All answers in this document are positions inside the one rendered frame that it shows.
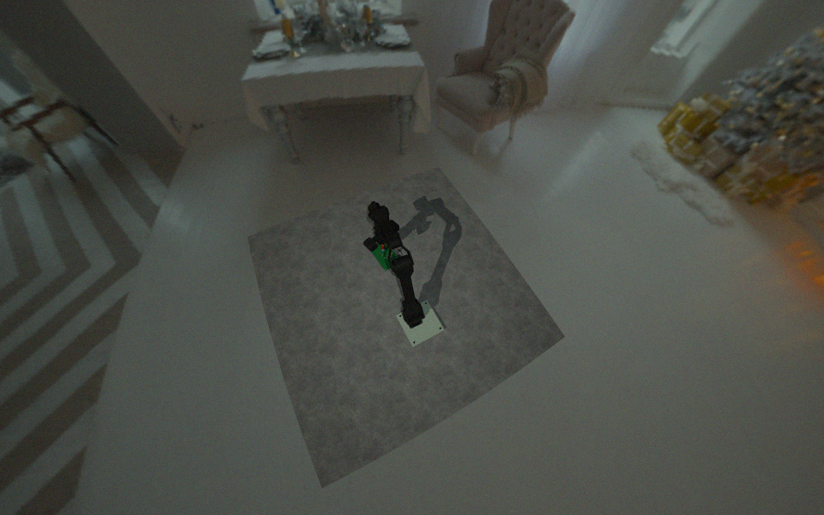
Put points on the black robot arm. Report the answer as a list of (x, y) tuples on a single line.
[(401, 266)]

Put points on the green circuit board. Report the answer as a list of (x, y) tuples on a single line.
[(381, 254)]

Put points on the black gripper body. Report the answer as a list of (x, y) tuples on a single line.
[(371, 243)]

